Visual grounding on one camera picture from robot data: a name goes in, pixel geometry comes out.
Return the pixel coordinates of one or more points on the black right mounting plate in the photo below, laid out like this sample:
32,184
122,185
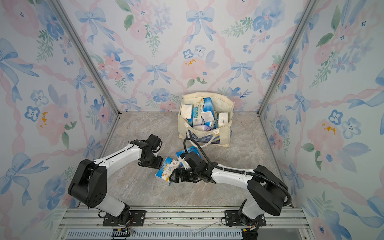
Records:
235,219

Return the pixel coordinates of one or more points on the aluminium corner post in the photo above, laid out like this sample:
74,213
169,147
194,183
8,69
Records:
60,12
299,31

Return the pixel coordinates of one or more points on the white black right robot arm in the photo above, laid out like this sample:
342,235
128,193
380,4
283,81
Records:
269,193

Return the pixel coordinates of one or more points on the teal tissue pack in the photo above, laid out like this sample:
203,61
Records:
196,116

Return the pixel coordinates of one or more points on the blue white tissue pack back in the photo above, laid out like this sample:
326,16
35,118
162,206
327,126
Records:
186,111

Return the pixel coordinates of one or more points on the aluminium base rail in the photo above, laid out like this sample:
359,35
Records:
182,223

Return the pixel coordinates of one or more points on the black mounting plate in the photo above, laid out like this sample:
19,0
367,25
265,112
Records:
135,219
235,219

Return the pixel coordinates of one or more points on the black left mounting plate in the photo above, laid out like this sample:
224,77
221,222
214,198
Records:
135,219

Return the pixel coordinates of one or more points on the blue cartoon tissue pack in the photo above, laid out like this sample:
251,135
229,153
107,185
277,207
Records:
167,168
223,119

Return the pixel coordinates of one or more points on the purple tissue pack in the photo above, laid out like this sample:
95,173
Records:
203,128

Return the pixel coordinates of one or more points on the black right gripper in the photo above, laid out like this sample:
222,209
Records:
182,176

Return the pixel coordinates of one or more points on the right aluminium corner post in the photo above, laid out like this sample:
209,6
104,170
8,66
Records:
299,31

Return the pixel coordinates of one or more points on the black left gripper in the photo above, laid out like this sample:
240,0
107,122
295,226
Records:
158,164

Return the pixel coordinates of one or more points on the cream canvas tote bag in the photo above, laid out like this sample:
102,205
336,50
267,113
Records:
218,136

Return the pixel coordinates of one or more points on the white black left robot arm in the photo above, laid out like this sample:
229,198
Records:
89,184

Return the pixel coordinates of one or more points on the left aluminium corner post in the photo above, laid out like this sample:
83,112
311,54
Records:
60,12

